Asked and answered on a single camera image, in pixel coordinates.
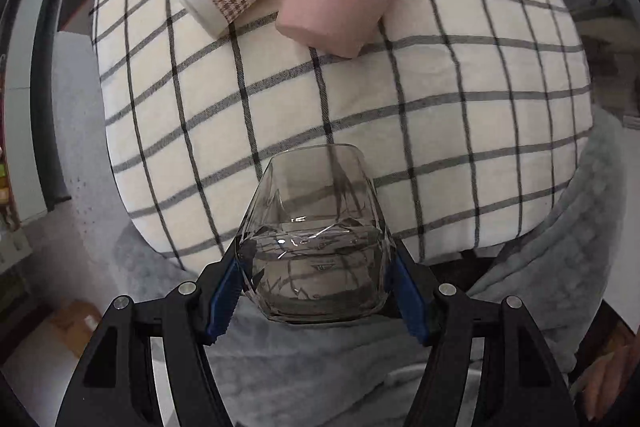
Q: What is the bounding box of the clear smoky glass cup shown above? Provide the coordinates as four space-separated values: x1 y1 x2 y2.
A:
236 144 392 325

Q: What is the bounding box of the grey fleece blanket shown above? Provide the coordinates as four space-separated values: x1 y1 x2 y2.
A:
98 0 624 426

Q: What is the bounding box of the cream plaid blanket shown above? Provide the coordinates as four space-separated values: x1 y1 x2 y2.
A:
93 0 593 272

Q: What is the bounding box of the black top coffee table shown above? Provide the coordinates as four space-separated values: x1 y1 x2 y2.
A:
1 0 93 222

